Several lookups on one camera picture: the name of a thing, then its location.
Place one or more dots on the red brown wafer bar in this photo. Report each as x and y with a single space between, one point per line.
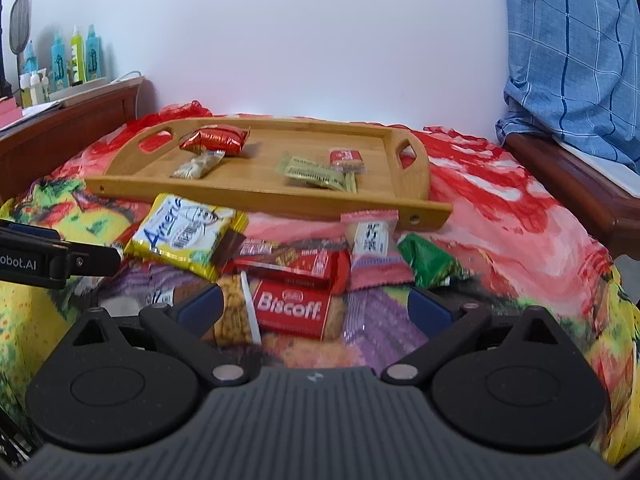
315 262

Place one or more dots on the white nougat candy packet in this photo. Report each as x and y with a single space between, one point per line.
198 166

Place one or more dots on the red floral table cloth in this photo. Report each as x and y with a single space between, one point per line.
618 438

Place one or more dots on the long red Biscoff biscuit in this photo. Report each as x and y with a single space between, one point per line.
296 310

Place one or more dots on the small white bottle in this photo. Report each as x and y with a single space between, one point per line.
37 94

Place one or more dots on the wooden side cabinet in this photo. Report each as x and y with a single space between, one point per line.
37 147

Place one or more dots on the small red Biscoff packet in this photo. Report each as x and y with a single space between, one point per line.
346 161

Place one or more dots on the blue plaid shirt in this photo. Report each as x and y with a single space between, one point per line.
573 73

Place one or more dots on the yellow white Americana cracker packet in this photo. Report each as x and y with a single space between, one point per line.
186 234

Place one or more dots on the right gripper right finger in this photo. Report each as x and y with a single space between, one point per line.
450 324

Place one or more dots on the teal bottle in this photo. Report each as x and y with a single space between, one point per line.
93 62
59 73

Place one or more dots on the red gold nut packet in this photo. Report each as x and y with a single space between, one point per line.
211 138

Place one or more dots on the bamboo serving tray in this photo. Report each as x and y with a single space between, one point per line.
397 175

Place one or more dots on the pink white candy packet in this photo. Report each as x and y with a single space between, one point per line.
375 259

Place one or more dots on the yellow green bottle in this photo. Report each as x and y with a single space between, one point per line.
77 58

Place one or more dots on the purple snack packet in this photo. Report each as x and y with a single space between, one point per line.
377 325

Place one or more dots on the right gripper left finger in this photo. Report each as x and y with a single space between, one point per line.
178 330

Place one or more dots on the brown black white chocolate bar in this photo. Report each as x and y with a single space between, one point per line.
237 323

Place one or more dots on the gold green tea sachet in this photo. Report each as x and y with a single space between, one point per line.
312 173

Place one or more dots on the green candy packet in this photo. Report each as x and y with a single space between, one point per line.
431 266

